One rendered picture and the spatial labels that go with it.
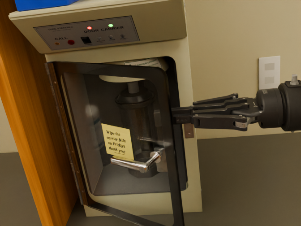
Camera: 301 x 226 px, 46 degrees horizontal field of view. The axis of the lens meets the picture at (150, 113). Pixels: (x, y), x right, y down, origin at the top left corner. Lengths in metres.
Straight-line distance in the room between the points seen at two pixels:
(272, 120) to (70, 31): 0.42
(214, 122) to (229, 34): 0.60
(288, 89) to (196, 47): 0.59
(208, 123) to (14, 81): 0.42
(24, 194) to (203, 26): 0.79
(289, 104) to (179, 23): 0.25
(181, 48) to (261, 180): 0.50
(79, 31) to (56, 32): 0.04
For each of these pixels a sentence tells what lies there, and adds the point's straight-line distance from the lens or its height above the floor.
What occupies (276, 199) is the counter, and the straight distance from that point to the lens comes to 1.02.
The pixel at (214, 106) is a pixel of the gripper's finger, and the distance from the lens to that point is 0.70.
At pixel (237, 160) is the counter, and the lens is 1.18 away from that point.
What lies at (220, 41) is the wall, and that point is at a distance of 1.21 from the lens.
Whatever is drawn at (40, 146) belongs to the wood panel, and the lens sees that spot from 0.88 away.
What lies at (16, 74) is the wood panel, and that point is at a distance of 0.81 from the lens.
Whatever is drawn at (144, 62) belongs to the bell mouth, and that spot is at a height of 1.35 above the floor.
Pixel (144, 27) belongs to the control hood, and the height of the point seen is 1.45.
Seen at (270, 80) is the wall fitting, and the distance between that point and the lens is 1.27.
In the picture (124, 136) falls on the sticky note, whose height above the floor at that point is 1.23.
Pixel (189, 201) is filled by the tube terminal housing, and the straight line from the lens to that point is 0.95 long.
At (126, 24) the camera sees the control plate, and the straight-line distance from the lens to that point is 0.69.
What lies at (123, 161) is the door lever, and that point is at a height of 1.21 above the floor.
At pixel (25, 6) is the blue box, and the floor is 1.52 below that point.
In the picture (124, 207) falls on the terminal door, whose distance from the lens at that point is 0.88.
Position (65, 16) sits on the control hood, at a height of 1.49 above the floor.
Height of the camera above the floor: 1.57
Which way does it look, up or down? 24 degrees down
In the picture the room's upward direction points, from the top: 8 degrees counter-clockwise
